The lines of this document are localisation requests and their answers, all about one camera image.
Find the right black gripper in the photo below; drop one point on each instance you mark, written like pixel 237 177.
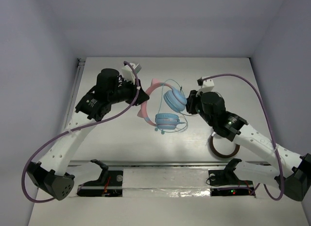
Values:
pixel 191 100

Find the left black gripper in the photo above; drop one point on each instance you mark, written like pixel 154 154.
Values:
pixel 133 93

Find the pink blue cat-ear headphones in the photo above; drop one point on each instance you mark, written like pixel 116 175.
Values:
pixel 167 116

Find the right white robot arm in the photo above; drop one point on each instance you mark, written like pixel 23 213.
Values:
pixel 286 170

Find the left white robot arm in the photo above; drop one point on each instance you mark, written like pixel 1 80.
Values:
pixel 47 167

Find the brown silver headphones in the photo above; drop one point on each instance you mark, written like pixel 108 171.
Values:
pixel 221 147

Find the white foam front board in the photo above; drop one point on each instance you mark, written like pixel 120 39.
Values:
pixel 168 211

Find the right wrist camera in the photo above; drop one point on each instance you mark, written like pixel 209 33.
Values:
pixel 205 85

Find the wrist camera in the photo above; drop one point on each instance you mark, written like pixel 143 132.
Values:
pixel 128 72
pixel 205 85

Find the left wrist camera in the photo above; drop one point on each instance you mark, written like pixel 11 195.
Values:
pixel 128 72

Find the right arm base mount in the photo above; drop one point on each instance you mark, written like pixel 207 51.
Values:
pixel 224 183

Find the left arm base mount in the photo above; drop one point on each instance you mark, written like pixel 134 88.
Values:
pixel 108 183

